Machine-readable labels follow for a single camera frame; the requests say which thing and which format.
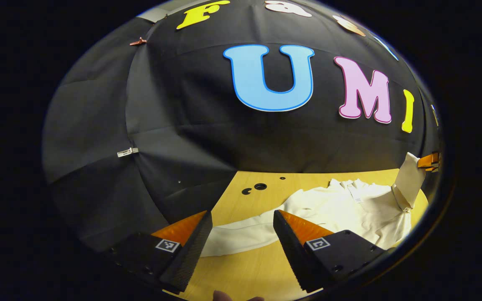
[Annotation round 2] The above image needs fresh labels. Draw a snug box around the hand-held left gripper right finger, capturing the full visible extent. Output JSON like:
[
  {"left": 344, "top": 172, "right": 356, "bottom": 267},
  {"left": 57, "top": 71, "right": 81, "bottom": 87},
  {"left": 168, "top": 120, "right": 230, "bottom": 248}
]
[{"left": 273, "top": 210, "right": 386, "bottom": 293}]

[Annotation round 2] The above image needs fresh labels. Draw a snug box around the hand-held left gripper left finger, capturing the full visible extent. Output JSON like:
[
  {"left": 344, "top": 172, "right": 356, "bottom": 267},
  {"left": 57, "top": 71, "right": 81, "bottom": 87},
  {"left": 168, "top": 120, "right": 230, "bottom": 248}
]
[{"left": 105, "top": 210, "right": 213, "bottom": 293}]

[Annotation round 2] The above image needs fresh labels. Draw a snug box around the white long-sleeved garment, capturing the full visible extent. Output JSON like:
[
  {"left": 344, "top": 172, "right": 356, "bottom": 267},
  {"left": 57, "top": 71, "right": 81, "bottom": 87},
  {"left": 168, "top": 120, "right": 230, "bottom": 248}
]
[{"left": 201, "top": 152, "right": 428, "bottom": 258}]

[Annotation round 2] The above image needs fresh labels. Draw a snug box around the black backdrop cloth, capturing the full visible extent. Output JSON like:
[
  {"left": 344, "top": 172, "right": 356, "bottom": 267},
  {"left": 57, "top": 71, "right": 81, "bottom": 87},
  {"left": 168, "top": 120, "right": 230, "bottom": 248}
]
[{"left": 42, "top": 0, "right": 442, "bottom": 255}]

